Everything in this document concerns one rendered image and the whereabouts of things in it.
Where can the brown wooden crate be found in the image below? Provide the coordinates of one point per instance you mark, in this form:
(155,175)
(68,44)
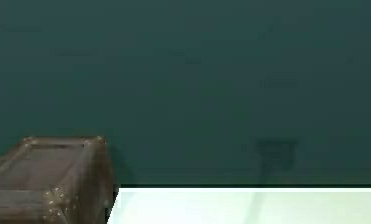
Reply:
(56,180)

